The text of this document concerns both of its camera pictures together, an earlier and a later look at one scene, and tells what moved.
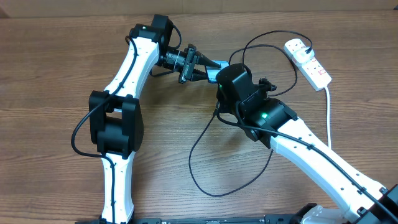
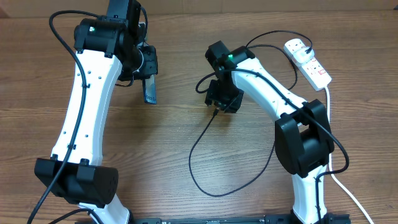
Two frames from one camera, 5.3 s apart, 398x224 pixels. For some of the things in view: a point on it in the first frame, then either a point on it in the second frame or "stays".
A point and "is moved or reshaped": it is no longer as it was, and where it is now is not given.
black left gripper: (188, 71) to (152, 65)
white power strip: (311, 71) stays
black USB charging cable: (243, 59) stays
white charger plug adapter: (301, 55) stays
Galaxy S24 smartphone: (211, 71) is moved or reshaped
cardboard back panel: (27, 7) stays
